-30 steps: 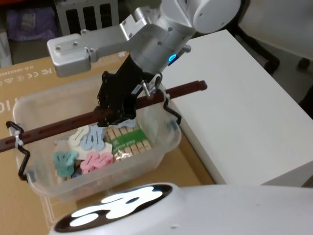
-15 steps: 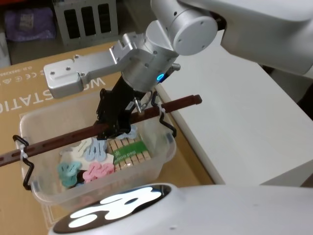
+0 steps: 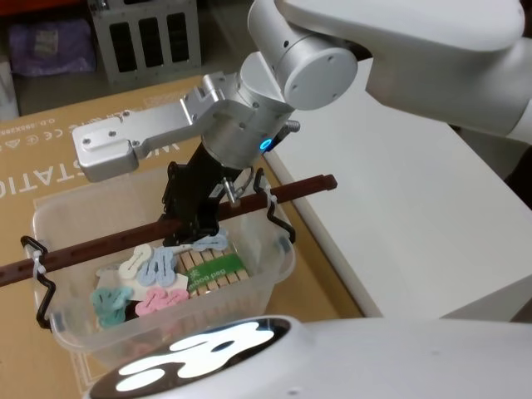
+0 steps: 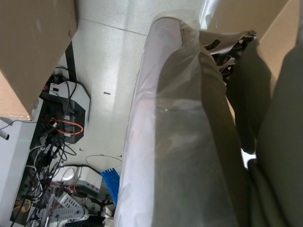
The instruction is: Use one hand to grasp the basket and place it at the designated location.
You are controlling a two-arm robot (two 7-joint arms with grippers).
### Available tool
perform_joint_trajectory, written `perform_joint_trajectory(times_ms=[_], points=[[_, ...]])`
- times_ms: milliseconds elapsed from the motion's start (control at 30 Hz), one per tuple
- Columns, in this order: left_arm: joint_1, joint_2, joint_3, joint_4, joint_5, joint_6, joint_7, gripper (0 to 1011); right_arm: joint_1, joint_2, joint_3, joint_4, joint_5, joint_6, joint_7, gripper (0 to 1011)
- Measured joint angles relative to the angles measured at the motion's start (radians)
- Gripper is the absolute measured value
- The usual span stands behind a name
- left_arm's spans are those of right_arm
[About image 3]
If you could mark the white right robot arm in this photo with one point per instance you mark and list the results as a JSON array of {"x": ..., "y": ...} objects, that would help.
[{"x": 324, "y": 70}]

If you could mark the white cabinet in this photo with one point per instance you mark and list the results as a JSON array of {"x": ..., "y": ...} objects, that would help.
[{"x": 395, "y": 208}]

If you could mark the teal clothes peg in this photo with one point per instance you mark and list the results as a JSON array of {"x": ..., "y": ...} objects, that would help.
[{"x": 109, "y": 307}]

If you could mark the white zip tie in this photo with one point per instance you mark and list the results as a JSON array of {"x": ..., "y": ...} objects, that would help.
[
  {"x": 39, "y": 264},
  {"x": 271, "y": 198}
]

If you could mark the pink clothes peg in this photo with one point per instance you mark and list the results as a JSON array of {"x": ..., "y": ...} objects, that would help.
[{"x": 160, "y": 301}]

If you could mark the purple plastic bag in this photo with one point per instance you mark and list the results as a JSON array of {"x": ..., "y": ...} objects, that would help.
[{"x": 50, "y": 45}]

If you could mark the bamboo pegs pack green label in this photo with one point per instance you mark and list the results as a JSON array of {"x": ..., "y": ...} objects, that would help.
[{"x": 216, "y": 270}]

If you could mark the large brown cardboard box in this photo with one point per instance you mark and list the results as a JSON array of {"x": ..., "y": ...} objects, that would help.
[{"x": 41, "y": 166}]

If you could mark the white paper card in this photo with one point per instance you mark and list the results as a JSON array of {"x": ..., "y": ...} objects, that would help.
[{"x": 181, "y": 282}]

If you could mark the long brown perforated rod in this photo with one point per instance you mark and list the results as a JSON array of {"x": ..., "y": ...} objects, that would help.
[{"x": 83, "y": 253}]

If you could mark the pale blue clothes peg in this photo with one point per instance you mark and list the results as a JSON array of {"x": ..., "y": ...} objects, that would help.
[{"x": 213, "y": 242}]

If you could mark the clear plastic bin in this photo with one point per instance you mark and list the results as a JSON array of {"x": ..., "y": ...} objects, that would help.
[{"x": 166, "y": 338}]

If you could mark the grey metal slotted case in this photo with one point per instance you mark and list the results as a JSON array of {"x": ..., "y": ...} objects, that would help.
[{"x": 101, "y": 41}]

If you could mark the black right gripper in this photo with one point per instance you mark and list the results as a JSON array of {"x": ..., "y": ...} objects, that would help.
[{"x": 203, "y": 183}]

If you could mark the cream clothes peg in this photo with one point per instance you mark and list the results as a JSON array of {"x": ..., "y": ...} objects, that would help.
[{"x": 133, "y": 262}]

